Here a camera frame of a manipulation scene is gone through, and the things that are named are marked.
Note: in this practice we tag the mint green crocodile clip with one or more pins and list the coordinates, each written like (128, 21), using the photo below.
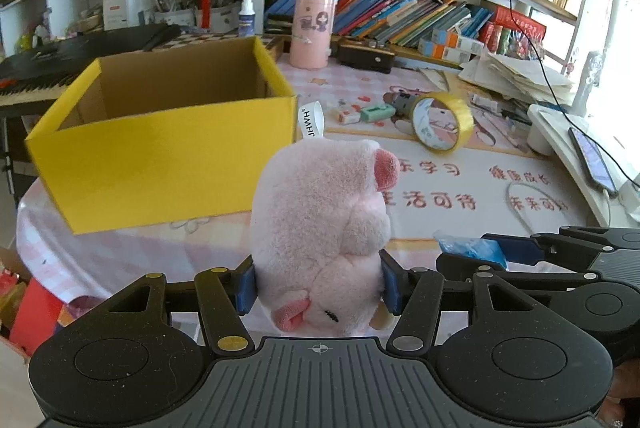
(377, 112)

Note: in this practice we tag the orange and blue carton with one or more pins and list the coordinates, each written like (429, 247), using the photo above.
(442, 53)
(460, 41)

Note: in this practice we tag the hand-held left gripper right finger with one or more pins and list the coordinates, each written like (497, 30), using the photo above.
(392, 288)

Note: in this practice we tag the blue plastic wrapper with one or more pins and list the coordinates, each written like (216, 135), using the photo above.
(475, 250)

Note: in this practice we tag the row of leaning books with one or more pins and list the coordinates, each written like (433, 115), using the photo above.
(390, 8)

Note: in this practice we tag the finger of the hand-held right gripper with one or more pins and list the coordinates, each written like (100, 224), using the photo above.
(522, 250)
(465, 265)

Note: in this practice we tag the black electronic keyboard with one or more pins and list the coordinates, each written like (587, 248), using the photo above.
(60, 58)

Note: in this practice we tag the pink cartoon humidifier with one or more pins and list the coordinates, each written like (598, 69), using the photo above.
(312, 38)

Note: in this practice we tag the pile of white papers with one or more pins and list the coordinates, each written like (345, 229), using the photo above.
(520, 73)

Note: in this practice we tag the yellow cardboard box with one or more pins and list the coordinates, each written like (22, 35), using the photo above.
(150, 168)

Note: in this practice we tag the pink checked desktop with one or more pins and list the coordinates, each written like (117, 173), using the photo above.
(450, 178)

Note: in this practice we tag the smartphone with dark screen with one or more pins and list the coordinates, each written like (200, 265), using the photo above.
(592, 158)

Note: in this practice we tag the red tassel ornament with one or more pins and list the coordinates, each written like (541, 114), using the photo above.
(205, 6)

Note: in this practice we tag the pink plush pig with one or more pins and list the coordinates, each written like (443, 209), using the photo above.
(320, 208)

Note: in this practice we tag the grey blue toy car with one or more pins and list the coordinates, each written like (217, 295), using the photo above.
(402, 104)

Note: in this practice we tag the yellow tape roll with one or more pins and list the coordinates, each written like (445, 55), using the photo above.
(466, 113)

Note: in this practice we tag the red bag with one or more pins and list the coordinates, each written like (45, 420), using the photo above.
(37, 318)

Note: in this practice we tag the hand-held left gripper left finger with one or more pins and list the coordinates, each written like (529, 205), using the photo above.
(245, 288)

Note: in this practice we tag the person's right hand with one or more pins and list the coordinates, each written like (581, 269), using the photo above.
(625, 398)

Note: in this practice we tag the red boxed book set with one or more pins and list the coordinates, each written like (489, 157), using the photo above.
(517, 26)

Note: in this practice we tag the wooden chess box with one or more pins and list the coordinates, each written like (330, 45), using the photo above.
(275, 46)

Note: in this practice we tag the white device stand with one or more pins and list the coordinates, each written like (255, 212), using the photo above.
(555, 128)

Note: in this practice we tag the white pen holder with pens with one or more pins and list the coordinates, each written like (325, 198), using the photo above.
(180, 13)

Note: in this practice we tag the white spray bottle blue label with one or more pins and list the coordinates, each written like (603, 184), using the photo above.
(246, 21)

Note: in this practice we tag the white box with red label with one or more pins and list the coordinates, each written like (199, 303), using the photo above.
(114, 12)

